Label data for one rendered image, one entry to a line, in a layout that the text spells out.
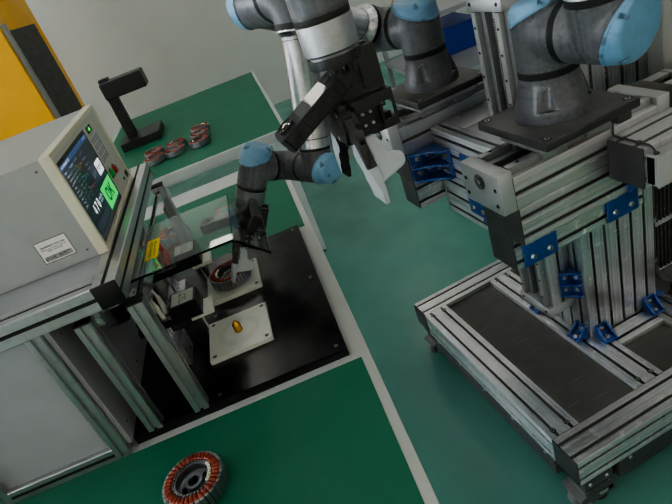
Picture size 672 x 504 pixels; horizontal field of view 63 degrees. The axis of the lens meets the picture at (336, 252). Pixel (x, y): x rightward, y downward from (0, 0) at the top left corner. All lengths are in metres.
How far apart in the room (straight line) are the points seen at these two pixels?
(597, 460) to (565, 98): 0.90
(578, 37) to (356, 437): 0.78
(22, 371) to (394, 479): 0.68
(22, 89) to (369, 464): 4.24
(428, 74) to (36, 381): 1.17
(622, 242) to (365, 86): 1.12
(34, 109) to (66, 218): 3.73
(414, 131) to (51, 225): 0.94
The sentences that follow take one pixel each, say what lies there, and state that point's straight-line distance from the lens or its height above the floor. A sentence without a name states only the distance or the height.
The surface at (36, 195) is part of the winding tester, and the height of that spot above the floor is 1.26.
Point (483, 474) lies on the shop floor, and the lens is 1.83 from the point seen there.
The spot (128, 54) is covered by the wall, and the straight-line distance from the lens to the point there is 6.50.
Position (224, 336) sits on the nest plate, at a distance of 1.32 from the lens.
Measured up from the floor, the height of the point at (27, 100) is 1.14.
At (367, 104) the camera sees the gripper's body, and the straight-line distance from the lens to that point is 0.75.
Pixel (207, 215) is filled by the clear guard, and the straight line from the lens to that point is 1.21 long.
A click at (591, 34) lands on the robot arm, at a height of 1.21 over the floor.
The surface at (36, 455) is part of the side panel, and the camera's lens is 1.28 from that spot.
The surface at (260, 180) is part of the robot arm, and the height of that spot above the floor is 1.03.
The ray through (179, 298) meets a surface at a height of 0.92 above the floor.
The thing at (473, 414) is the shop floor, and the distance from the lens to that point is 1.97.
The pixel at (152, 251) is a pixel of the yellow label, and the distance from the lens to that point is 1.16.
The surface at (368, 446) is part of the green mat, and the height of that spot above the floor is 0.75.
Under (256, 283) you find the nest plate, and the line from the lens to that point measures 1.45.
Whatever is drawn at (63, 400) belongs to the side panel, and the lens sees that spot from 1.18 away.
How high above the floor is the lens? 1.49
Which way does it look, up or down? 29 degrees down
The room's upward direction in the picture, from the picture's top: 21 degrees counter-clockwise
